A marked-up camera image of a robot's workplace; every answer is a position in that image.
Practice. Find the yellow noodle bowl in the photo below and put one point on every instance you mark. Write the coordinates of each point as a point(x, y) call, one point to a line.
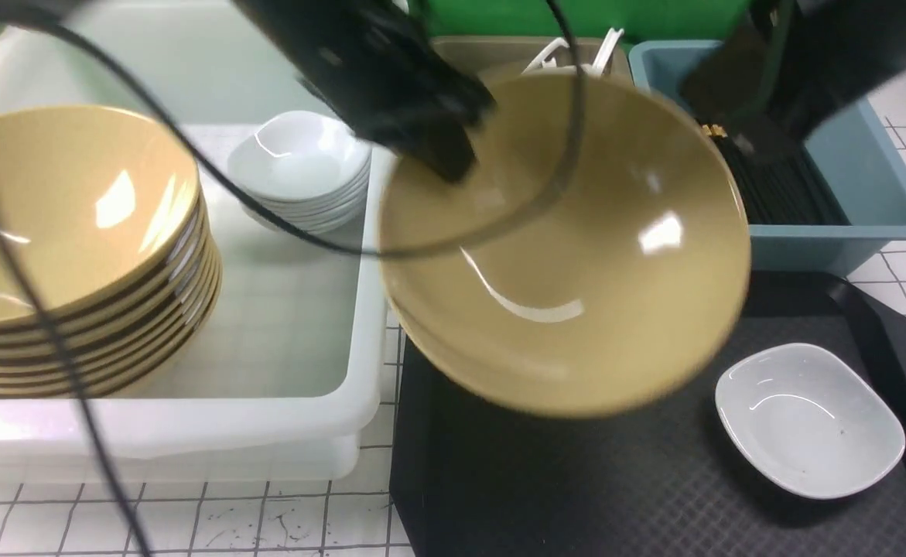
point(617, 293)

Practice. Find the black serving tray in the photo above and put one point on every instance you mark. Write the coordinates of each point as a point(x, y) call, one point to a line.
point(470, 479)

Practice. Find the pile of black chopsticks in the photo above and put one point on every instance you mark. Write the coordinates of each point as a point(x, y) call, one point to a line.
point(786, 191)

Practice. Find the pile of white soup spoons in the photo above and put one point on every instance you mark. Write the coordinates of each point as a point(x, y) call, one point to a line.
point(576, 54)

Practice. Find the blue plastic chopstick bin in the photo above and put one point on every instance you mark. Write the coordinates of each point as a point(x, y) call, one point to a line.
point(867, 177)

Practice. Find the stack of white saucers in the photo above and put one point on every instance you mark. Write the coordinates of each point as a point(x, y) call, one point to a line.
point(308, 169)

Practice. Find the stack of yellow noodle bowls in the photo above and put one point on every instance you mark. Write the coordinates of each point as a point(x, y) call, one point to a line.
point(104, 209)

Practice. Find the olive plastic spoon bin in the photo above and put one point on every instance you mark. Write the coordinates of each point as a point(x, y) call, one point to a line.
point(495, 55)

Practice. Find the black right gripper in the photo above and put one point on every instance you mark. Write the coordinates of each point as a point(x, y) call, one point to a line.
point(789, 66)

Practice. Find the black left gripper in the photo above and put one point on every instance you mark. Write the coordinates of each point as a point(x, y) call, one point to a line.
point(371, 63)

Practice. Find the white square saucer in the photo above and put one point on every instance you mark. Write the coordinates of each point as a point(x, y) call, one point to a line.
point(808, 422)

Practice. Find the large white plastic tub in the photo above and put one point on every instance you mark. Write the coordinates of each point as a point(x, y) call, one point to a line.
point(282, 378)

